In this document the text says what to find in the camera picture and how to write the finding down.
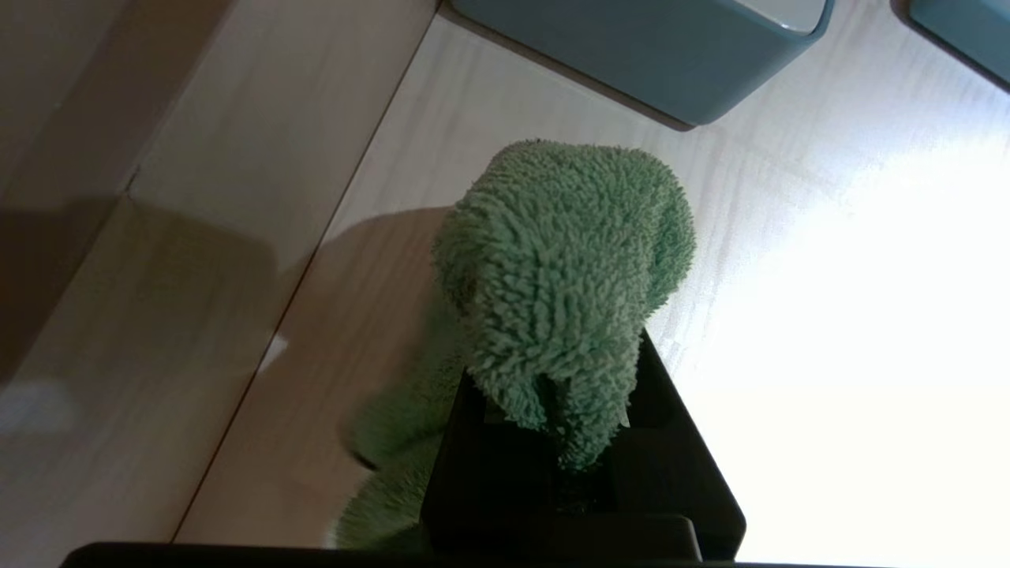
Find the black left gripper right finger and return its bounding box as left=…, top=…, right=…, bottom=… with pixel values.
left=608, top=330, right=747, bottom=558

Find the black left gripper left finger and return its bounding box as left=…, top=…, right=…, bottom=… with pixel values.
left=421, top=371, right=559, bottom=547

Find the green microfibre cloth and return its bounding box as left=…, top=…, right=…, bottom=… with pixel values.
left=331, top=139, right=698, bottom=553

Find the blue-grey tissue box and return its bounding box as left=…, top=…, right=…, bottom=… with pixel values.
left=448, top=0, right=836, bottom=130

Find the small blue tray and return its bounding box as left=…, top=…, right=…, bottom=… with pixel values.
left=892, top=0, right=1010, bottom=92

